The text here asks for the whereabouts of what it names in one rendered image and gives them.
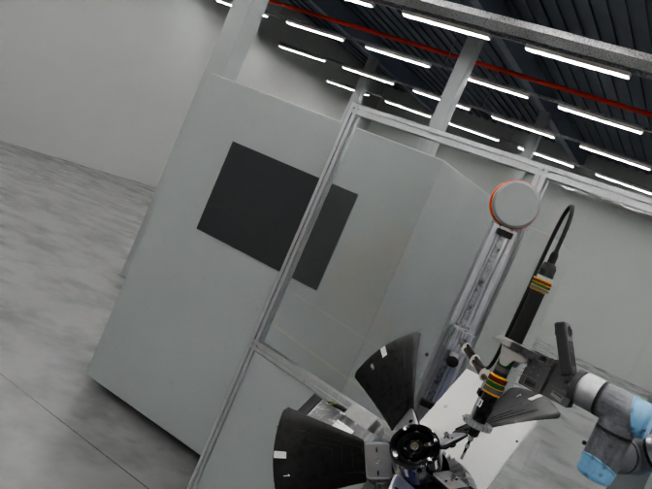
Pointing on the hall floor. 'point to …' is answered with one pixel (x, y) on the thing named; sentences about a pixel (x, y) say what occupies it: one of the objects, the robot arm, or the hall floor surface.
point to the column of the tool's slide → (463, 313)
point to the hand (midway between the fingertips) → (503, 337)
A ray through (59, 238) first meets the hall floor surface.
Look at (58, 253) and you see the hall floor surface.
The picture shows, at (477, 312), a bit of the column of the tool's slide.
